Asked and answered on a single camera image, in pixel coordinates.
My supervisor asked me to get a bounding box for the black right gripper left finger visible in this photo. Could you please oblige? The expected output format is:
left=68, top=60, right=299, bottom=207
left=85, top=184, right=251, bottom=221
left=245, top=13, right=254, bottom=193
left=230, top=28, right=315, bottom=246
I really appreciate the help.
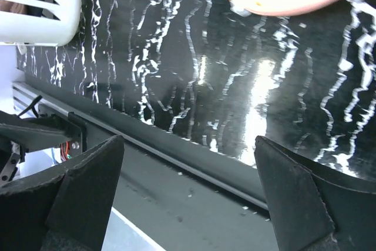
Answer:
left=1, top=136, right=124, bottom=250

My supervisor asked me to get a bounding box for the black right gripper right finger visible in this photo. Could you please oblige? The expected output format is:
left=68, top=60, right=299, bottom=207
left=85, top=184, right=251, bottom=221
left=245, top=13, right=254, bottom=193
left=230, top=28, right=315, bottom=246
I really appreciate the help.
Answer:
left=254, top=136, right=375, bottom=250

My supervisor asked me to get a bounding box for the white plastic laundry basket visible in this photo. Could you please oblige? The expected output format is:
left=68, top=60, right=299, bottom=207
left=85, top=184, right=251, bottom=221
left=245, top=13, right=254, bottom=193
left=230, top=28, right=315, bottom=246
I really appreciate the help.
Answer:
left=1, top=0, right=82, bottom=46

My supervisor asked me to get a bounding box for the black patterned table mat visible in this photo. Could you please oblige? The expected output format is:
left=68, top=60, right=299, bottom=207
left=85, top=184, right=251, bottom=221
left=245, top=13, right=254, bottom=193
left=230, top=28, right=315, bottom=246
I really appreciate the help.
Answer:
left=18, top=0, right=375, bottom=180

